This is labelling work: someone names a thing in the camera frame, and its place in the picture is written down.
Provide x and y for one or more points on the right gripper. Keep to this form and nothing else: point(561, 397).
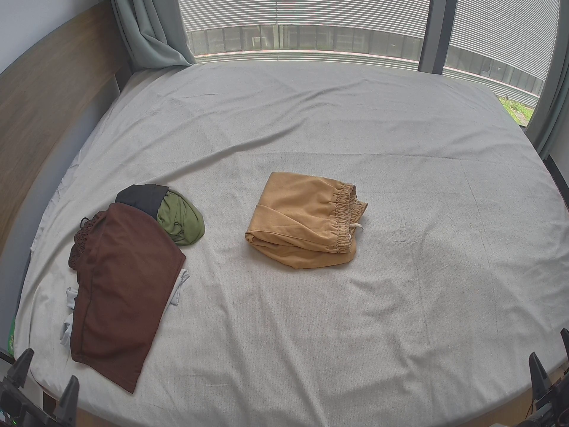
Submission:
point(555, 405)

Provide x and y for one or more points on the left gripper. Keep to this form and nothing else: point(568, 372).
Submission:
point(22, 405)

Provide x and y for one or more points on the tan shorts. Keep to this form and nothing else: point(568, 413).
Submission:
point(298, 220)

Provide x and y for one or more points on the bed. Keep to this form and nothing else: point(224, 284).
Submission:
point(311, 140)

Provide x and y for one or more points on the brown shorts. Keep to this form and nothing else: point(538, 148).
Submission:
point(124, 291)

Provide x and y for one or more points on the pale grey garment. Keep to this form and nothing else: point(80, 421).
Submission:
point(178, 289)

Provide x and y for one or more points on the black garment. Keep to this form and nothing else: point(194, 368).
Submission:
point(140, 198)

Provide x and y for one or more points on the green garment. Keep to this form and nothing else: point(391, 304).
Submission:
point(182, 218)

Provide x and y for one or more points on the grey-green curtain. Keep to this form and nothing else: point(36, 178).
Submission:
point(146, 29)
point(555, 118)

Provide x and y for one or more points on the window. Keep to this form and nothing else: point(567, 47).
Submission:
point(311, 11)

